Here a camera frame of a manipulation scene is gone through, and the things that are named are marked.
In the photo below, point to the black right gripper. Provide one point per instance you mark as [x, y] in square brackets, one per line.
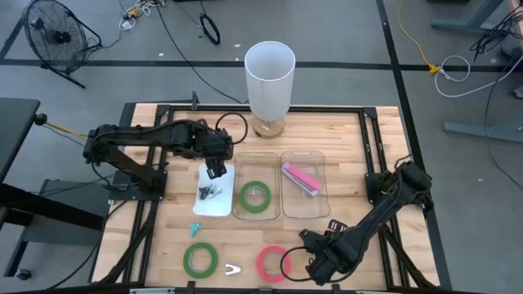
[333, 257]

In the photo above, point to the white shade table lamp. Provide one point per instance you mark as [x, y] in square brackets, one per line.
[269, 81]

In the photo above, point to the white power adapter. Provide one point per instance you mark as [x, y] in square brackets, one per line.
[126, 23]

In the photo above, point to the white plastic bin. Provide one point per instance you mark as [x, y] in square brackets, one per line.
[220, 208]

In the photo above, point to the black aluminium table frame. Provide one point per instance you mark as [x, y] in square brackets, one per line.
[327, 108]

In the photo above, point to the grey box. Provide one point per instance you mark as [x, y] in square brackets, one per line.
[65, 228]

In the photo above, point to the small white clip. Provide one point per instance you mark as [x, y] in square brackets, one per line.
[233, 269]

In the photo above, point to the black floor fan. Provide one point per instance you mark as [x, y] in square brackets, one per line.
[55, 36]

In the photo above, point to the person's shoe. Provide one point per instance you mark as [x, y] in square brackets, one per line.
[519, 92]

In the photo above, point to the pink toothbrush package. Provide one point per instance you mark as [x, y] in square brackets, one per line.
[302, 176]

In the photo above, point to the grey desk foot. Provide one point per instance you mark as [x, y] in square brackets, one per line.
[482, 131]
[470, 24]

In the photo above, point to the pink tape roll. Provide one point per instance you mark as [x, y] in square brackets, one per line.
[261, 265]

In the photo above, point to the black caster wheel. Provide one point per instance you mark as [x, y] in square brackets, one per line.
[22, 274]

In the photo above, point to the green tape roll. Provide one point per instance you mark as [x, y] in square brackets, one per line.
[244, 198]
[188, 261]

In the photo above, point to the clear plastic bin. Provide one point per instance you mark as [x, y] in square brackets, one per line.
[294, 204]
[249, 167]

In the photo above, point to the black desk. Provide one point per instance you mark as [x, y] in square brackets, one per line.
[16, 130]

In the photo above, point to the teal staple remover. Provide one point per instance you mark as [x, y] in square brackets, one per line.
[195, 229]

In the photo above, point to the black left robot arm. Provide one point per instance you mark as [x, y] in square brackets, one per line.
[143, 136]

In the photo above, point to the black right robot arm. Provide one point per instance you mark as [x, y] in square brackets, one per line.
[380, 212]

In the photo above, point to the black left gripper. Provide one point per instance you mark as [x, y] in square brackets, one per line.
[216, 145]

